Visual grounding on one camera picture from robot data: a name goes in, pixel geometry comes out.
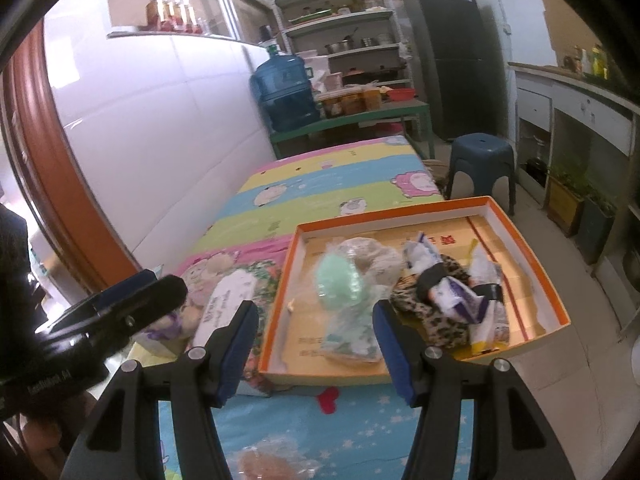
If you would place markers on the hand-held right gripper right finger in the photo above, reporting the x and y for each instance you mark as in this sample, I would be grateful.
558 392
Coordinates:
395 355

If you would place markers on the yellow green bottle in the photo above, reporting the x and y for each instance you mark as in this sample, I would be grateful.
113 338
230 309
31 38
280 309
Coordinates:
599 62

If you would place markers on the leopard print scrunchie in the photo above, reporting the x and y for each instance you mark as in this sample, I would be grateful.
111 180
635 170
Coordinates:
440 332

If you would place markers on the green table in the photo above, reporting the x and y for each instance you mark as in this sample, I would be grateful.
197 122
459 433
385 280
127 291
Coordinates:
350 117

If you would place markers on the potted plant in dark pot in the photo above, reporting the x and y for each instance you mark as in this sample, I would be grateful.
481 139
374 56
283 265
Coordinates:
597 235

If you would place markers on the grey kitchen counter cabinet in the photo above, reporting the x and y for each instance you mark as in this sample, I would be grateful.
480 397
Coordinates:
585 105

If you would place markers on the cardboard sheet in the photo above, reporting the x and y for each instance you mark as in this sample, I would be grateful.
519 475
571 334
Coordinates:
565 25

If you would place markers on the small beige purple plush toy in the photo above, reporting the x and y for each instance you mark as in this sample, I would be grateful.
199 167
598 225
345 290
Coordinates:
172 322

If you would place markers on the pink sponge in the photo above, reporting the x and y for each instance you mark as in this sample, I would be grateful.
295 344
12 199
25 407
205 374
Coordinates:
270 462

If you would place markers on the yellow white packet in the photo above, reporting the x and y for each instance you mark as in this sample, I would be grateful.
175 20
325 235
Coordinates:
487 330

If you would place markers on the dark refrigerator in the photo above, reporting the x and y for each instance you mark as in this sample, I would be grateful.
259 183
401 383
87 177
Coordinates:
455 60

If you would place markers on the small steel saucepan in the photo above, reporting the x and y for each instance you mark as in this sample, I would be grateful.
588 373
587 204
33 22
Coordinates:
337 46

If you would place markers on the white bottle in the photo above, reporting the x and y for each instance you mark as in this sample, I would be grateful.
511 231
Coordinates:
586 62

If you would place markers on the purple tissue packet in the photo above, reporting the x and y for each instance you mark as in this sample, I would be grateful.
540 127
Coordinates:
457 300

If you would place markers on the orange-rimmed cardboard box tray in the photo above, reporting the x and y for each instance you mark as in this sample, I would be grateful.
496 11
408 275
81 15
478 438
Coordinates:
300 310

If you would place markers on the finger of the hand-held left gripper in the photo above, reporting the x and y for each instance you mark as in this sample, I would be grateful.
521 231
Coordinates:
150 300
120 287

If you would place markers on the printed cartoon blanket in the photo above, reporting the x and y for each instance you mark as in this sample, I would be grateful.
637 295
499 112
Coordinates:
325 180

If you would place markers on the white floral scrunchie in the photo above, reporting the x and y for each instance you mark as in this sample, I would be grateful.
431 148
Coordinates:
380 260

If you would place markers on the red basket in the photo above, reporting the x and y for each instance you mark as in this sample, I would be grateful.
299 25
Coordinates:
400 95

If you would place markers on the orange food container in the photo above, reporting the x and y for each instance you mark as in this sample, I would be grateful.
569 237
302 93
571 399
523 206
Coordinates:
330 105
371 100
351 102

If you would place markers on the blue plastic stool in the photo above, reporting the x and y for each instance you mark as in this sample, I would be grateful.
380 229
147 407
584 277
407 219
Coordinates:
480 150

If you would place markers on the row of red jars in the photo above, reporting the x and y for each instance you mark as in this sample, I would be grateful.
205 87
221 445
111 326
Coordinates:
172 15

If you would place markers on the potted plant in brown pot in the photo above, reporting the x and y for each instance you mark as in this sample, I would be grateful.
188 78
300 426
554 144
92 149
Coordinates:
565 205

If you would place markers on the blue water jug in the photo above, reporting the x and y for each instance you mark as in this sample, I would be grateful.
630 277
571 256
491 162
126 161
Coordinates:
285 85

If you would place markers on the brown bottle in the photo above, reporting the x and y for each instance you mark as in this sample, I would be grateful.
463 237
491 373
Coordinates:
577 60

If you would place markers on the wooden door frame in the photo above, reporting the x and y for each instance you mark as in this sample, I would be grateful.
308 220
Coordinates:
55 175

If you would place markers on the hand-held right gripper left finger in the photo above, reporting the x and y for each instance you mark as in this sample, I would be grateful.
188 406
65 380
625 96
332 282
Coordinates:
235 355

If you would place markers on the floral tissue pack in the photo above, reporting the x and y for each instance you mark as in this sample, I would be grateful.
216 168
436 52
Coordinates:
220 300

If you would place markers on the metal shelf rack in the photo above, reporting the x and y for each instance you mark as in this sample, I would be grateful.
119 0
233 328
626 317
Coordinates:
345 15

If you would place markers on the person's left hand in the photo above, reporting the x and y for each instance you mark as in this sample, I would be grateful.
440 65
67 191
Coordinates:
40 440

